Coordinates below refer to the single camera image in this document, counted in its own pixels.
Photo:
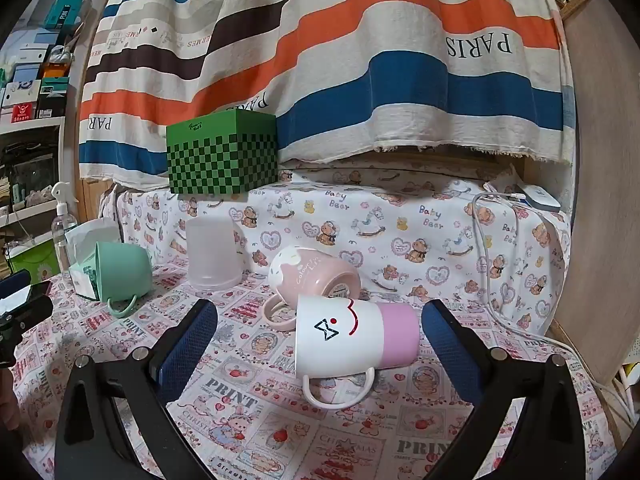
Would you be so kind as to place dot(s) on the white shelf unit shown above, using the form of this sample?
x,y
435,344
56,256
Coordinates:
x,y
30,127

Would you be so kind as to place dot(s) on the bear printed cloth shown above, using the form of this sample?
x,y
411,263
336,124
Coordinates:
x,y
400,230

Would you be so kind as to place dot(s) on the green storage bin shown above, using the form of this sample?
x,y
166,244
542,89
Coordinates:
x,y
32,262

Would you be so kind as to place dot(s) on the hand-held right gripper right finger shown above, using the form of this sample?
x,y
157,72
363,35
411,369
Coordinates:
x,y
446,347

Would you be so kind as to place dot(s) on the pink ceramic cup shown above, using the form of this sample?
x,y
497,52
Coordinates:
x,y
310,272

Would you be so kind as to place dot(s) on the white and pink cup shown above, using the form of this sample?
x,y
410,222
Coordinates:
x,y
340,340

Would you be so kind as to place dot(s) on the clear spray bottle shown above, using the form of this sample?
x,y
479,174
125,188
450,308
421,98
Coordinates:
x,y
64,232

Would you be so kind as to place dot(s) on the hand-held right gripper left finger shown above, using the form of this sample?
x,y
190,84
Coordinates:
x,y
187,347

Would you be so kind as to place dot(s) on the green checkered box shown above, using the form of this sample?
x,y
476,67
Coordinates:
x,y
220,160

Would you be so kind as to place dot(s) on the wooden board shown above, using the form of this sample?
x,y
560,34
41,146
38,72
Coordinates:
x,y
600,185

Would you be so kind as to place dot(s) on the strawberry printed tablecloth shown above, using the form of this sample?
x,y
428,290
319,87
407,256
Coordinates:
x,y
260,440

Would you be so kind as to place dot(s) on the tissue pack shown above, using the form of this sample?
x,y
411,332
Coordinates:
x,y
82,242

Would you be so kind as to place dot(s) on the translucent plastic cup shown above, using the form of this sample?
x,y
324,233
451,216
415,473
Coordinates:
x,y
212,250

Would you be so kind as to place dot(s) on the striped cloth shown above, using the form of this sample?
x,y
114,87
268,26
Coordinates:
x,y
350,35

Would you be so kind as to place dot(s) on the person's left hand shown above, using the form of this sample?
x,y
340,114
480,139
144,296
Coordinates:
x,y
7,405

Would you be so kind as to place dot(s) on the stack of assorted boxes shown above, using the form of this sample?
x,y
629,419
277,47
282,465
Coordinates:
x,y
35,80

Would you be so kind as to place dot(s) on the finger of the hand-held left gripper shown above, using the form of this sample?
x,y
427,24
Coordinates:
x,y
40,306
15,284

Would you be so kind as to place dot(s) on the white power bank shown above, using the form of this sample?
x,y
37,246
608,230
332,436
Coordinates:
x,y
537,197

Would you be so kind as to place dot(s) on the green cup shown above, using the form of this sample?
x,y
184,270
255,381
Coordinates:
x,y
122,270

